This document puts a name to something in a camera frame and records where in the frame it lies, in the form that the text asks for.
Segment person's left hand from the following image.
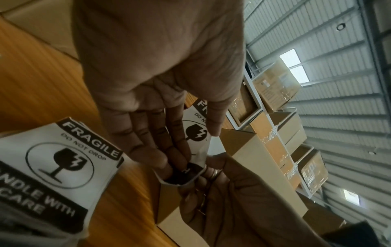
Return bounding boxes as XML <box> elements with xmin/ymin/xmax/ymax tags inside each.
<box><xmin>71</xmin><ymin>0</ymin><xmax>247</xmax><ymax>179</ymax></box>

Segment person's right hand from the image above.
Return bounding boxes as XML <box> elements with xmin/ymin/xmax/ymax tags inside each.
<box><xmin>178</xmin><ymin>151</ymin><xmax>331</xmax><ymax>247</ymax></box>

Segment squarish taped cardboard box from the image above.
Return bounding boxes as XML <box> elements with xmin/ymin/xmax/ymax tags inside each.
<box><xmin>155</xmin><ymin>127</ymin><xmax>309</xmax><ymax>247</ymax></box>

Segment fragile sticker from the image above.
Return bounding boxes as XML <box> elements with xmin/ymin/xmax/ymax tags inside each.
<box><xmin>152</xmin><ymin>97</ymin><xmax>214</xmax><ymax>188</ymax></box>

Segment small taped cardboard box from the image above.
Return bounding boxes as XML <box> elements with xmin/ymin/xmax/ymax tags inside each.
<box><xmin>0</xmin><ymin>0</ymin><xmax>81</xmax><ymax>61</ymax></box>

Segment stack of fragile stickers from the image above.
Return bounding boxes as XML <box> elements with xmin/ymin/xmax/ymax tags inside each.
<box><xmin>0</xmin><ymin>116</ymin><xmax>126</xmax><ymax>242</ymax></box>

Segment plastic wrapped cardboard box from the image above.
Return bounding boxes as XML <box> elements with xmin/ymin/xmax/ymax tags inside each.
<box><xmin>249</xmin><ymin>112</ymin><xmax>302</xmax><ymax>190</ymax></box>

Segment cardboard box white labels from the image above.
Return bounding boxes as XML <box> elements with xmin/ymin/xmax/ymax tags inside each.
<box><xmin>298</xmin><ymin>149</ymin><xmax>330</xmax><ymax>197</ymax></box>

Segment brown cardboard box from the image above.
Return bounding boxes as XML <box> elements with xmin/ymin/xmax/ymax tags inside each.
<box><xmin>253</xmin><ymin>59</ymin><xmax>302</xmax><ymax>113</ymax></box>
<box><xmin>271</xmin><ymin>110</ymin><xmax>308</xmax><ymax>155</ymax></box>

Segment large cardboard box white sticker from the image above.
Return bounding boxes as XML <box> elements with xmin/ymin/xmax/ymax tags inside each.
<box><xmin>227</xmin><ymin>79</ymin><xmax>264</xmax><ymax>129</ymax></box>

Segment right wrist tracker band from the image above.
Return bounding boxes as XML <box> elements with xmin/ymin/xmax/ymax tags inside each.
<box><xmin>322</xmin><ymin>220</ymin><xmax>380</xmax><ymax>247</ymax></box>

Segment wooden shelf unit white frame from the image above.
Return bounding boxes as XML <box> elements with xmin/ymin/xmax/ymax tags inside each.
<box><xmin>225</xmin><ymin>50</ymin><xmax>325</xmax><ymax>201</ymax></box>

